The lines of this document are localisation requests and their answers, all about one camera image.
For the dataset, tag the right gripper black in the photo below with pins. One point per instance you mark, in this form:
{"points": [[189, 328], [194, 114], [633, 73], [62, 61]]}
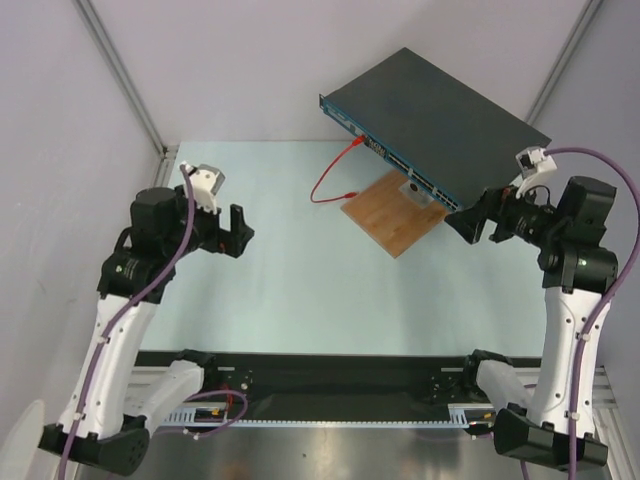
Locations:
{"points": [[493, 216]]}

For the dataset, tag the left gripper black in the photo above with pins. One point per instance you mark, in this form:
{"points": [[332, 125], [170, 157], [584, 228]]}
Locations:
{"points": [[224, 241]]}

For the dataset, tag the blue black network switch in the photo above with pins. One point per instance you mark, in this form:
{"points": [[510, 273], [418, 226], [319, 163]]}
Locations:
{"points": [[450, 140]]}

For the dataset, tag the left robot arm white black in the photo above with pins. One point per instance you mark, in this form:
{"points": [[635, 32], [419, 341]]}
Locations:
{"points": [[100, 427]]}

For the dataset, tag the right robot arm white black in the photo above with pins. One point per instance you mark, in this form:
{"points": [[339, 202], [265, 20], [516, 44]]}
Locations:
{"points": [[551, 425]]}

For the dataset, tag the wooden base board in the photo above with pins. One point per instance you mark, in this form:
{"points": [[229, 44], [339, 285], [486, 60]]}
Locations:
{"points": [[389, 218]]}

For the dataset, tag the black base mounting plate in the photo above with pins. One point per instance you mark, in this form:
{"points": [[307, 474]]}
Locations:
{"points": [[361, 386]]}

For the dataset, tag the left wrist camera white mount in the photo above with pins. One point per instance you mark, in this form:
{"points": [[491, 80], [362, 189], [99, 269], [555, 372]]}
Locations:
{"points": [[206, 182]]}

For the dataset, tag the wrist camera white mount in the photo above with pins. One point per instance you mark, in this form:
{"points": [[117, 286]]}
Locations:
{"points": [[206, 182], [536, 168]]}

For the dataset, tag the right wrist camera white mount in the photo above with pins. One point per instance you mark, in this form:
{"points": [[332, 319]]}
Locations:
{"points": [[536, 168]]}

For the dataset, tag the left aluminium frame post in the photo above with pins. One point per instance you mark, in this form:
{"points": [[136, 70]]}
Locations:
{"points": [[120, 73]]}

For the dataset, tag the aluminium frame post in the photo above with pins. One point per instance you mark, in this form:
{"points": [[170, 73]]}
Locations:
{"points": [[120, 73], [578, 31]]}

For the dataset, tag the white slotted cable duct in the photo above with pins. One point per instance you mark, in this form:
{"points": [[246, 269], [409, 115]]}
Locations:
{"points": [[454, 416]]}

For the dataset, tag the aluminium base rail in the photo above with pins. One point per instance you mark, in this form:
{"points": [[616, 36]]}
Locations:
{"points": [[602, 393]]}

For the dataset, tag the right aluminium frame post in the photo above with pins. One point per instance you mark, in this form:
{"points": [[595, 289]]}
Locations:
{"points": [[578, 31]]}

